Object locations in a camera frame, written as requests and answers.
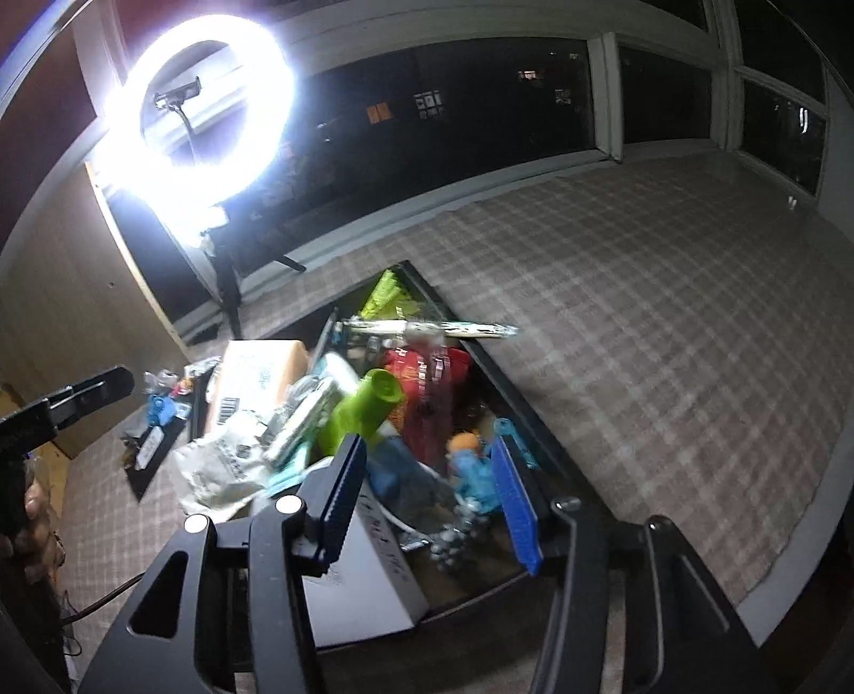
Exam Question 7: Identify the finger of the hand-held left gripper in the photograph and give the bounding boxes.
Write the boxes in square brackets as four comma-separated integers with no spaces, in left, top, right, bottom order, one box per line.
[0,366,136,445]

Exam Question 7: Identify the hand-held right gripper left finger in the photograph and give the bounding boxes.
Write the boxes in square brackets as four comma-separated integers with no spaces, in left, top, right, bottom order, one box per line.
[76,433,369,694]

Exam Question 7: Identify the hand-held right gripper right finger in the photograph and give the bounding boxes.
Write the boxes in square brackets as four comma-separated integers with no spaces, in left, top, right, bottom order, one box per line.
[490,433,748,694]

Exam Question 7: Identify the green bottle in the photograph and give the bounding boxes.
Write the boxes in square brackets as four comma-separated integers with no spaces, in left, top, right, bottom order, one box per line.
[317,368,407,458]

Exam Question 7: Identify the black storage container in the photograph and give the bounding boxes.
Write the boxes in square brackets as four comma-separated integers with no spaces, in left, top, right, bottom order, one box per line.
[187,262,588,648]

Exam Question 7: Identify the person's left hand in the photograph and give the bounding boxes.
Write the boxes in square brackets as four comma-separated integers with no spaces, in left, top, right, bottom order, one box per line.
[23,480,62,585]

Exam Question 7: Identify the blue toy figure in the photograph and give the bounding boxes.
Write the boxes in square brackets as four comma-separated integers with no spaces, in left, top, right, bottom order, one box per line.
[446,432,508,515]

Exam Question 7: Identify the blue plastic bag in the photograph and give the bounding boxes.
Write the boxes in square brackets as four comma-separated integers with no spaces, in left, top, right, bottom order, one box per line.
[367,437,455,528]

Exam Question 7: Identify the blue white packet box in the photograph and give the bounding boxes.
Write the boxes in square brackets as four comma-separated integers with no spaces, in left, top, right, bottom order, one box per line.
[267,377,341,468]

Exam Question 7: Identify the crumpled snack wrapper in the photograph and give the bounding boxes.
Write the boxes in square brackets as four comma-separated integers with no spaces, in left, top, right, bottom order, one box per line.
[143,359,221,398]

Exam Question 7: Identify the white printed box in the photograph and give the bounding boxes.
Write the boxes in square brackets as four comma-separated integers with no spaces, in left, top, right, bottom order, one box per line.
[303,480,431,648]

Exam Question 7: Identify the small black side tray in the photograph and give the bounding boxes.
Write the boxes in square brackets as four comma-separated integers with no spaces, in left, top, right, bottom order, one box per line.
[122,393,197,503]

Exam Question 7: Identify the red fabric pouch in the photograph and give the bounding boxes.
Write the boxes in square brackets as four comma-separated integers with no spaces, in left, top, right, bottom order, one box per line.
[383,343,471,468]

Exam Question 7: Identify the white paper bag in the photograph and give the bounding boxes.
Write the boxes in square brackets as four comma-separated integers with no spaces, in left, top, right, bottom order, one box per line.
[172,410,274,522]

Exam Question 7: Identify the tan cardboard box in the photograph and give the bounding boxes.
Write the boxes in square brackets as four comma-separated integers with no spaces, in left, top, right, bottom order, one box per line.
[205,339,311,435]

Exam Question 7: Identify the black tripod stand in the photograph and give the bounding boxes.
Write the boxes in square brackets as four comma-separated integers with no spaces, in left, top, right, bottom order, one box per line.
[200,207,308,338]

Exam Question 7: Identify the wrapped wooden chopsticks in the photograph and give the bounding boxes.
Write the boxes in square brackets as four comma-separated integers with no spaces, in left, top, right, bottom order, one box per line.
[337,318,520,341]

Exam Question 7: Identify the green mesh item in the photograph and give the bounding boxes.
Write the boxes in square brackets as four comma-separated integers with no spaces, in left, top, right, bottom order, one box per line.
[360,268,418,321]

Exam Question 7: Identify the checked beige mat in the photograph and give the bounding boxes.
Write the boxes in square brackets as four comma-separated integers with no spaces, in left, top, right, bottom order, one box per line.
[53,150,848,668]

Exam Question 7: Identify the phone holder clamp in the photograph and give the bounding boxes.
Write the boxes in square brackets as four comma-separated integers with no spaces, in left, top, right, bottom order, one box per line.
[153,76,202,111]

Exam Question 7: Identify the silver bead chain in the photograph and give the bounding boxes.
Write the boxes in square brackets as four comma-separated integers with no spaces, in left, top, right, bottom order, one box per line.
[427,503,491,568]

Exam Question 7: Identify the white cable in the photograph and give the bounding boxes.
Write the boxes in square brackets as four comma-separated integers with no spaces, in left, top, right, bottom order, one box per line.
[374,460,455,541]

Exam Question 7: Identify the black cable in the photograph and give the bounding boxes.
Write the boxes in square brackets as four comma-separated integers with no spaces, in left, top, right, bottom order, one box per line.
[63,570,144,625]

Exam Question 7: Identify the ring light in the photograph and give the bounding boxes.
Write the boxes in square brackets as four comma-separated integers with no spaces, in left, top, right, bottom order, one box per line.
[100,13,298,201]

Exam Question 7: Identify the white window frame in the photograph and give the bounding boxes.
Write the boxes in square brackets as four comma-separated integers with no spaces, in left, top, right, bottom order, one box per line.
[67,0,835,281]

